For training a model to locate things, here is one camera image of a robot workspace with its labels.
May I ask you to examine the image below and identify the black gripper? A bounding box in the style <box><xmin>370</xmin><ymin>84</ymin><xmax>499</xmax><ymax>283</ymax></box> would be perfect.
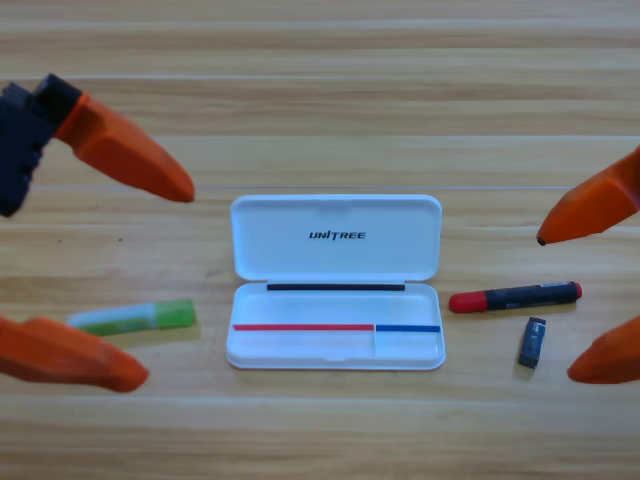
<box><xmin>0</xmin><ymin>73</ymin><xmax>196</xmax><ymax>219</ymax></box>

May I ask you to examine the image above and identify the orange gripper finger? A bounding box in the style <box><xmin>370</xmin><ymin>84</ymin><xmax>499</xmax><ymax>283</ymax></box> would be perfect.
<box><xmin>0</xmin><ymin>314</ymin><xmax>150</xmax><ymax>394</ymax></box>
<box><xmin>535</xmin><ymin>144</ymin><xmax>640</xmax><ymax>247</ymax></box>
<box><xmin>566</xmin><ymin>314</ymin><xmax>640</xmax><ymax>385</ymax></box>

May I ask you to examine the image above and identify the small black eraser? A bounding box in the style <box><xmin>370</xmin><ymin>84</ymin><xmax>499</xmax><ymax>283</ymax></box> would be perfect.
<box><xmin>517</xmin><ymin>316</ymin><xmax>547</xmax><ymax>370</ymax></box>

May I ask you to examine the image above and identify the green and white pen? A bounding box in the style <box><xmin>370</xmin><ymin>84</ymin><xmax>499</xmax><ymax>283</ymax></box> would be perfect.
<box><xmin>67</xmin><ymin>298</ymin><xmax>197</xmax><ymax>337</ymax></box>

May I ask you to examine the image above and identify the red and black marker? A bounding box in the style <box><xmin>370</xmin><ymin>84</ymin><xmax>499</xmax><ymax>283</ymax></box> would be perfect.
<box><xmin>448</xmin><ymin>281</ymin><xmax>584</xmax><ymax>315</ymax></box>

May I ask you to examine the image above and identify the white Unitree pencil case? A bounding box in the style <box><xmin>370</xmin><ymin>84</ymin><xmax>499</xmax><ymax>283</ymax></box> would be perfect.
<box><xmin>225</xmin><ymin>193</ymin><xmax>446</xmax><ymax>371</ymax></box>

